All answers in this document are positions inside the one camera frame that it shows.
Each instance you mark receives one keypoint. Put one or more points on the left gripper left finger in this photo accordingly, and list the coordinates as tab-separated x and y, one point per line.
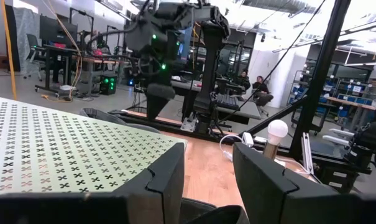
163	193

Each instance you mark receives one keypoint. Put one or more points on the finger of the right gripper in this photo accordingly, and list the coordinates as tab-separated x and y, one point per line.
155	107

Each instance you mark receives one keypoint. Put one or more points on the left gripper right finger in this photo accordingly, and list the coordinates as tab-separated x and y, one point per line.
268	199

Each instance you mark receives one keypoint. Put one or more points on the dark green garment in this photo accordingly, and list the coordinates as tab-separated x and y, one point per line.
200	214

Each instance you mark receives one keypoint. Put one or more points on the grey garment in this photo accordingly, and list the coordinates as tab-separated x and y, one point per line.
103	116

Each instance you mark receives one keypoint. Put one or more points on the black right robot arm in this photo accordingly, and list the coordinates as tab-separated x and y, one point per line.
211	77

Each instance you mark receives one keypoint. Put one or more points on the grey desk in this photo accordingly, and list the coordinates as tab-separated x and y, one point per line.
187	85
248	110

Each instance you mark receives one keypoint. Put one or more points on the black computer with green lights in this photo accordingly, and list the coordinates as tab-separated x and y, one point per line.
108	88

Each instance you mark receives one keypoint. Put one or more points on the white bulb lamp brass base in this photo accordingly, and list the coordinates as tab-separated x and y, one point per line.
277	130

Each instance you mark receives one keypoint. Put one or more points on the black labelled box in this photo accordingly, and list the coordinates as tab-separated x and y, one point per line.
337	182

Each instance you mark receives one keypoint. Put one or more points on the black keyboard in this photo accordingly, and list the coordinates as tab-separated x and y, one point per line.
228	102

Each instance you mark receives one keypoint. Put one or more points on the person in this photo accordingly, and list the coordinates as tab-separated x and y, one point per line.
262	93
244	81

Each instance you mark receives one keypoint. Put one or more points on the pale green perforated metal shelf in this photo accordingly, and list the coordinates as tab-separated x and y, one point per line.
66	146

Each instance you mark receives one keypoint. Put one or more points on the black desk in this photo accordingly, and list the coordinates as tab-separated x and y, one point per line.
48	71

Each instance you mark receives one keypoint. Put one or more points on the large black monitor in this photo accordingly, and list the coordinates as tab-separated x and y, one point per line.
57	31

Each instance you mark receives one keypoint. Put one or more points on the black robot equipment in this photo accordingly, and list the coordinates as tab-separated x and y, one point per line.
368	133

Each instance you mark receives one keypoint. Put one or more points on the wooden workbench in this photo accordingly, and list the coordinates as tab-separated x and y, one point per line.
352	104

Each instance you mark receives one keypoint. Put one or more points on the black office chair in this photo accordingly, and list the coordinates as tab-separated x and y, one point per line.
32	42

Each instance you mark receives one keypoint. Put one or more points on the metal shelving with blue bins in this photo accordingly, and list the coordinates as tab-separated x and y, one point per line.
358	101

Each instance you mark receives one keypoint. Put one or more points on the silver mounting bracket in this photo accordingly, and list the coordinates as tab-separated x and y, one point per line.
189	125

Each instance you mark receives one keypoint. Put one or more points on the black aluminium table frame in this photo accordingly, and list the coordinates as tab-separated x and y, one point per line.
322	62

